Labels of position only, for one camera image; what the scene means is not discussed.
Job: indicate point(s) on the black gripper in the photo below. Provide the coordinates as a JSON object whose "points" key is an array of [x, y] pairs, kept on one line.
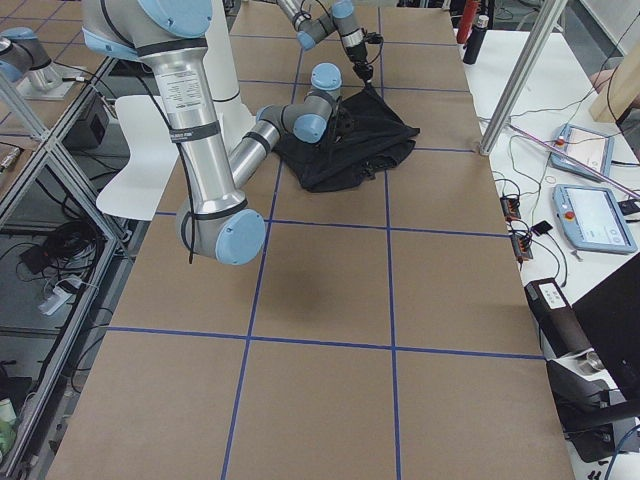
{"points": [[358, 54], [344, 121]]}

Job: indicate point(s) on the black graphic t-shirt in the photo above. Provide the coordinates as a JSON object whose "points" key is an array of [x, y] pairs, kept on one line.
{"points": [[380, 141]]}

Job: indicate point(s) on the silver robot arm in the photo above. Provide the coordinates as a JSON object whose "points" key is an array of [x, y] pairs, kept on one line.
{"points": [[169, 38], [340, 18]]}

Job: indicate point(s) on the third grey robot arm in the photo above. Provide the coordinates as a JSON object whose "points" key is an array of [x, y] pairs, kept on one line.
{"points": [[26, 63]]}

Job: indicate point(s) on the black bottle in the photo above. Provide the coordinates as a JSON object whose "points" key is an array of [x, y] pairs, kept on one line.
{"points": [[475, 40]]}

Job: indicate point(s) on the red bottle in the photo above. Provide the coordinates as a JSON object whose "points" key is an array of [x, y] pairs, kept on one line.
{"points": [[466, 21]]}

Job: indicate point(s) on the orange terminal block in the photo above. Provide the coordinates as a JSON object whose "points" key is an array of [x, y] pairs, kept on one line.
{"points": [[510, 207]]}

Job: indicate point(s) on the white plastic chair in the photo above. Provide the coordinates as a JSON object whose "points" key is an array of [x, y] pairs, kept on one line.
{"points": [[135, 192]]}

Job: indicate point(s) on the brown paper table cover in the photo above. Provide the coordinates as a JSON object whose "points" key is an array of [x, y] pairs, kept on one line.
{"points": [[382, 334]]}

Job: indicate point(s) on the far teach pendant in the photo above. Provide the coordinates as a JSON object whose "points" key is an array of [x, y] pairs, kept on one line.
{"points": [[589, 147]]}

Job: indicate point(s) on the teach pendant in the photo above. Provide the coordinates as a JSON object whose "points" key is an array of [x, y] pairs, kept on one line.
{"points": [[591, 219], [589, 147]]}

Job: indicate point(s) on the near teach pendant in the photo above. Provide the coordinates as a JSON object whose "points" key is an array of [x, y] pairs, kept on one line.
{"points": [[591, 219]]}

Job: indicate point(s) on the black box with label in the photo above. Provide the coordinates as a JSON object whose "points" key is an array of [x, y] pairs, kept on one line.
{"points": [[559, 331]]}

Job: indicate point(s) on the white power strip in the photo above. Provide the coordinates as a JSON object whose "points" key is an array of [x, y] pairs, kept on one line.
{"points": [[61, 293]]}

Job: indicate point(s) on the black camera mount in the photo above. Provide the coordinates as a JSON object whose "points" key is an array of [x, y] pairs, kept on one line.
{"points": [[372, 38]]}

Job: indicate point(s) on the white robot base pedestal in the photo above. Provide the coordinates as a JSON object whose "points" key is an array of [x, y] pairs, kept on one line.
{"points": [[234, 116]]}

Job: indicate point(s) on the aluminium frame post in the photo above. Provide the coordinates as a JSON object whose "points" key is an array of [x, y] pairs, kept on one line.
{"points": [[525, 63]]}

